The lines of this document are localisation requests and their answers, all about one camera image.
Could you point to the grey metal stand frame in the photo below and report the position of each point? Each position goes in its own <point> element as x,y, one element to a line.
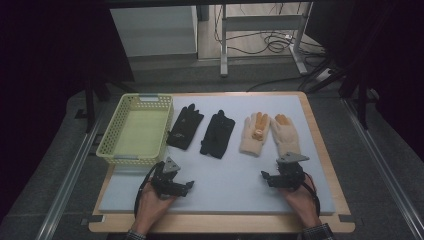
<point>263,23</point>

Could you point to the person's left hand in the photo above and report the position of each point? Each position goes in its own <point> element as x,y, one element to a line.
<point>151,208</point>

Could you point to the beige glove with orange fingers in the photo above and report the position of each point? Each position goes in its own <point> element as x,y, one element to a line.
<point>286,135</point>

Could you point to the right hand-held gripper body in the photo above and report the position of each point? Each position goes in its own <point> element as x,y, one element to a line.
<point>289,175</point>

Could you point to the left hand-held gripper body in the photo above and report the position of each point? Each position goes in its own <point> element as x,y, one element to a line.
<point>165,181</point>

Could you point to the black glove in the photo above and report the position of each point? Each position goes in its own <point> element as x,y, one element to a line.
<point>217,136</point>
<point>185,128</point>

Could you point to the white cabinet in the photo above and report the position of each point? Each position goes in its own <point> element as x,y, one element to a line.
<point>153,30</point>

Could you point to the white power strip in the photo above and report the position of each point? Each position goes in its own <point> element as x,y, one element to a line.
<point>322,75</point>

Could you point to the pale foam mat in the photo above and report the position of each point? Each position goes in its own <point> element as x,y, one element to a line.
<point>226,193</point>

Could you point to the beige glove with orange pompom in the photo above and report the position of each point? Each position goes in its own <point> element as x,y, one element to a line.
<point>255,136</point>

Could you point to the black stand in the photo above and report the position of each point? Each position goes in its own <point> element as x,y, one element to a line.
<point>89,106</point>
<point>362,103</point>

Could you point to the yellow-green plastic basket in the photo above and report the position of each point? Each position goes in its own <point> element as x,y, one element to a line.
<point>140,133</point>

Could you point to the person's right hand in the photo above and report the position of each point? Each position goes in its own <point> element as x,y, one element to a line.
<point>301,203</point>

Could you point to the aluminium rail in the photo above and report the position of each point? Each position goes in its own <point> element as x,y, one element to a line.
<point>66,186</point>
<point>383,166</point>

